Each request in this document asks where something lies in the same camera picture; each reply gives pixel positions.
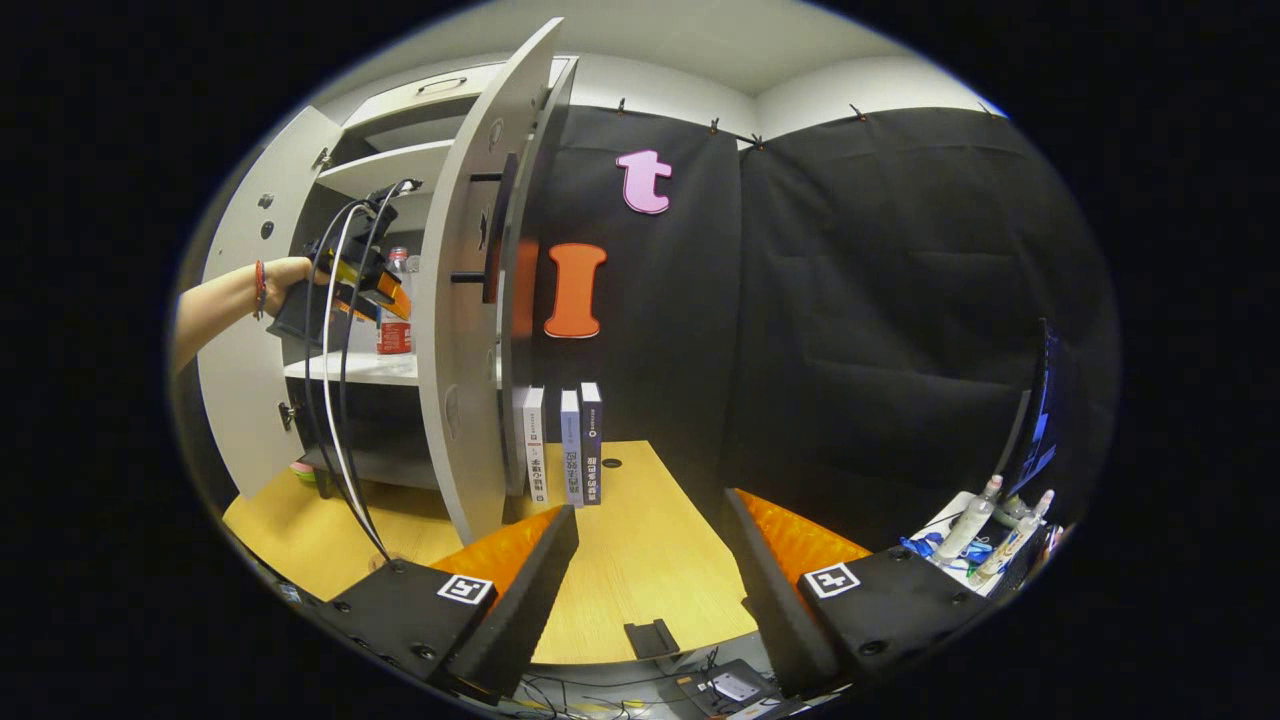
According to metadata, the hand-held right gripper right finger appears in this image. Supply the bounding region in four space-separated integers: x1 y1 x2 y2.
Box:
722 488 991 698

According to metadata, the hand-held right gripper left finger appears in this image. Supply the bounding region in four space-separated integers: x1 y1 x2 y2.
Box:
315 505 581 706

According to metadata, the plastic water bottle red label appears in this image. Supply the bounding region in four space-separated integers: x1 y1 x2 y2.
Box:
377 247 414 356

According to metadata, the black desk device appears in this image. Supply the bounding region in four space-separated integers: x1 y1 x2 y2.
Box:
678 660 786 716

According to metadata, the white cabinet door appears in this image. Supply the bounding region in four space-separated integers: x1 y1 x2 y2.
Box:
197 105 346 498
415 17 566 546

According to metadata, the small black holder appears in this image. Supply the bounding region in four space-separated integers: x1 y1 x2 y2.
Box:
625 620 681 659

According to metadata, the white cabinet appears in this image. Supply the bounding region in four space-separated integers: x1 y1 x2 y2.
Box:
280 55 581 501

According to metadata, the white book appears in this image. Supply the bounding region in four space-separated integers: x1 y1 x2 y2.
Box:
522 387 549 506

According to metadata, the grey-blue book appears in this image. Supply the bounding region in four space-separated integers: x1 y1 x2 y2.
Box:
560 390 584 508

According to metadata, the dark blue book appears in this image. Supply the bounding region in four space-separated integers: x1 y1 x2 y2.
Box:
581 382 604 506

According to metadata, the white cabinet drawer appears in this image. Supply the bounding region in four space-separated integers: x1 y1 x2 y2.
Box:
340 60 571 126

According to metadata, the white squeeze bottle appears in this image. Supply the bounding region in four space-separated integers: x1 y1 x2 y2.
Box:
975 490 1056 581
935 475 1004 566

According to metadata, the black backdrop cloth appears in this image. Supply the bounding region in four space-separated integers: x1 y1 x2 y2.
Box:
520 100 1121 546

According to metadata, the computer monitor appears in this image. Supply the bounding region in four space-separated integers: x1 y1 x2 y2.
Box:
1005 320 1066 501

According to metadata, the white cable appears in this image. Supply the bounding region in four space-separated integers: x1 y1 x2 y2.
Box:
322 178 416 561

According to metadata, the black cable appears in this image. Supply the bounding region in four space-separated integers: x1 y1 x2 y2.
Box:
303 195 401 566

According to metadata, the black door handle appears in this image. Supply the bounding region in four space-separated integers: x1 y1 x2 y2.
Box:
450 152 521 306

